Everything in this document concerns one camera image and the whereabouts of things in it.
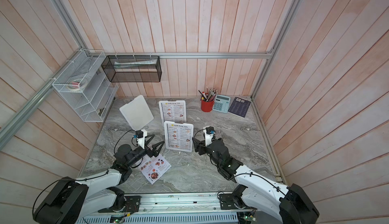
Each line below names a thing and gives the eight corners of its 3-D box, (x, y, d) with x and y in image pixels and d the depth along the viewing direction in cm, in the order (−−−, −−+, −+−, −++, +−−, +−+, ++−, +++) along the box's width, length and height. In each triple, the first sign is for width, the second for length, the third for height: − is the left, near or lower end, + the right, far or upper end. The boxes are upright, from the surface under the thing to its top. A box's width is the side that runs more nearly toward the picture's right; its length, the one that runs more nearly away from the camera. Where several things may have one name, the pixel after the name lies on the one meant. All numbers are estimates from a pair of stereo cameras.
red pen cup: (205, 114, 112) (206, 98, 99) (197, 105, 118) (198, 89, 104) (215, 109, 115) (219, 93, 102) (208, 100, 121) (210, 84, 108)
